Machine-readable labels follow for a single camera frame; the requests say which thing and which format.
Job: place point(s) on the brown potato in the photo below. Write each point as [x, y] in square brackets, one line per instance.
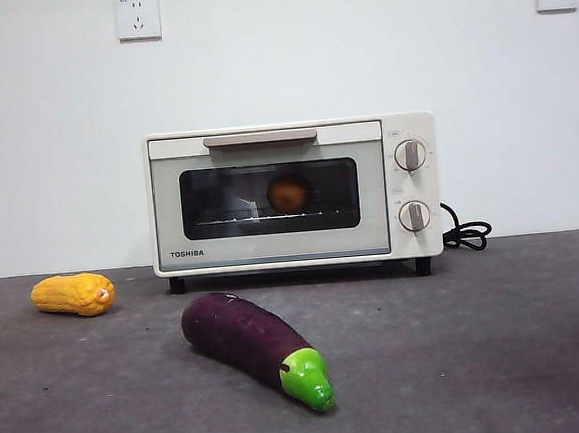
[289, 192]

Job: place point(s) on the cream Toshiba toaster oven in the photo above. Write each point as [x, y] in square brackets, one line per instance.
[422, 246]

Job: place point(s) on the round timer knob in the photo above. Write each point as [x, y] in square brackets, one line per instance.
[415, 215]

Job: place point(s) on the purple toy eggplant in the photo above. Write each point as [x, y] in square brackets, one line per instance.
[239, 337]

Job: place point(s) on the round temperature knob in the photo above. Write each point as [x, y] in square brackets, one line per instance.
[410, 155]

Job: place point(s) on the yellow toy corn cob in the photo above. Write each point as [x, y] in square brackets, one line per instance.
[69, 295]

